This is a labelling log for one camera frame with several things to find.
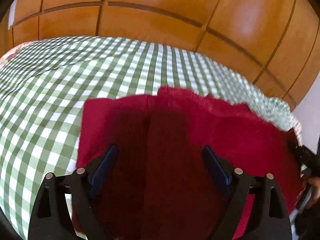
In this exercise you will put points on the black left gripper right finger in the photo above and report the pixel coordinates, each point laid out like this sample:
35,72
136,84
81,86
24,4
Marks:
268,217

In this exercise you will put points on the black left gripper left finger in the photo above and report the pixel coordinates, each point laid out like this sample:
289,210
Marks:
50,217

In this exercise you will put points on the red long-sleeve garment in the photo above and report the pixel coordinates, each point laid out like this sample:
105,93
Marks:
160,187

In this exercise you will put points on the green white checkered bedspread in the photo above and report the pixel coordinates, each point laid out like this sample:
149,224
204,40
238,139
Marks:
44,87

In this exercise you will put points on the floral patterned pillow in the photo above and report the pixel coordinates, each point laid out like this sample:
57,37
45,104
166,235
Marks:
13,52

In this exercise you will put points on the wooden panelled wardrobe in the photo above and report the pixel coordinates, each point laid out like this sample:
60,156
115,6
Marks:
273,43

